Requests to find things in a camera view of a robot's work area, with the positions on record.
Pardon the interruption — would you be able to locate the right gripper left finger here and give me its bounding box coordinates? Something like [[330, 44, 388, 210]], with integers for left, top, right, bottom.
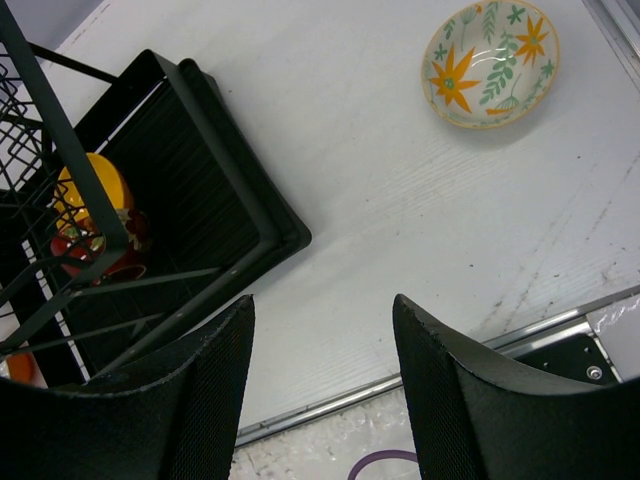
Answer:
[[1, 295, 255, 479]]

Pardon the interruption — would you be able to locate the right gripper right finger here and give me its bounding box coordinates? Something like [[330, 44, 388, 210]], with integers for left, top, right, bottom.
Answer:
[[392, 294, 639, 479]]

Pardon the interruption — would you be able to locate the orange bowl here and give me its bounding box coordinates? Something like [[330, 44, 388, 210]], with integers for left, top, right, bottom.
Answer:
[[6, 353, 35, 384]]

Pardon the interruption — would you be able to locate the red bowl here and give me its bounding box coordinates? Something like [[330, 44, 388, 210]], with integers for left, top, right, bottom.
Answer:
[[49, 208, 153, 286]]

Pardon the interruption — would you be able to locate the yellow bowl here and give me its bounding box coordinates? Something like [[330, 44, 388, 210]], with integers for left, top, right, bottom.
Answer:
[[52, 152, 135, 232]]

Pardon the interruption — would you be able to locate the white floral bowl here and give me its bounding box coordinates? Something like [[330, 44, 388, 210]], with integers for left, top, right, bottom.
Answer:
[[420, 1, 560, 129]]

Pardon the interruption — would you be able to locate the black drip tray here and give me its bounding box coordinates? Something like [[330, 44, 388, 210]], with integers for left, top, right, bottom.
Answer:
[[64, 50, 312, 375]]

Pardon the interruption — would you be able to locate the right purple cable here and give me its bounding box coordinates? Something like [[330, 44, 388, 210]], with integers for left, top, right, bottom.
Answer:
[[347, 448, 420, 480]]

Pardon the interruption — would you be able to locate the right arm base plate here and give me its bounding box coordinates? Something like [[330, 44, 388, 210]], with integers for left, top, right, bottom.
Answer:
[[515, 334, 619, 386]]

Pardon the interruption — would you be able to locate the black wire dish rack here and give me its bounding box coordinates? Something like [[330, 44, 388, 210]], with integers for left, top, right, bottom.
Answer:
[[0, 0, 281, 381]]

